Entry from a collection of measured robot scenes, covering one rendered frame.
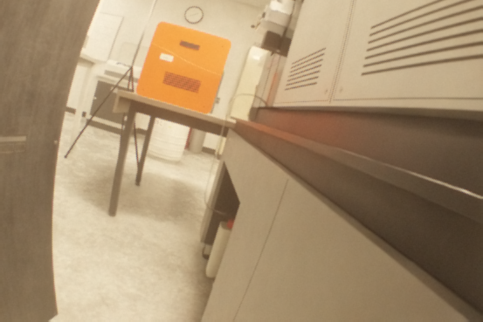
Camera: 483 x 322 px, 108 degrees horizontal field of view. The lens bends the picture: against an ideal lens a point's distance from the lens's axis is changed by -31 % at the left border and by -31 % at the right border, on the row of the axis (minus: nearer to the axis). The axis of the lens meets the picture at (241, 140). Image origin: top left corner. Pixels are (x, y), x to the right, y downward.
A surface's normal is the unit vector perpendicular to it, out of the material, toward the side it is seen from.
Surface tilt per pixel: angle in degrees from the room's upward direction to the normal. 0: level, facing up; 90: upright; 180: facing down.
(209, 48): 90
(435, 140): 90
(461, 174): 90
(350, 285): 90
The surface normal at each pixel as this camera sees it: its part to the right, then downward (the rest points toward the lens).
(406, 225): -0.95, -0.27
